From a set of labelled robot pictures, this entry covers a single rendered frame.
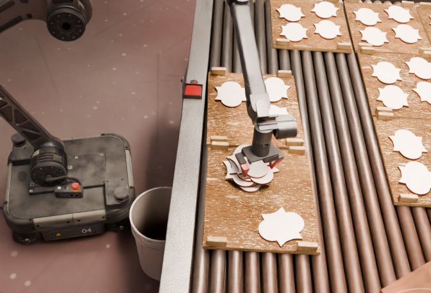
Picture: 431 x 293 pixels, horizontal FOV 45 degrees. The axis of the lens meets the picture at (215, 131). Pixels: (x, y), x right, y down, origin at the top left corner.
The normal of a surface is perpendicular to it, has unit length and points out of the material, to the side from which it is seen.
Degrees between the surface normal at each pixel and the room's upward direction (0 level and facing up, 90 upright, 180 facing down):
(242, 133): 0
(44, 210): 0
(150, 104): 0
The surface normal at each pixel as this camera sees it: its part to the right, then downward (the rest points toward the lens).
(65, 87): 0.05, -0.71
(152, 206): 0.45, 0.60
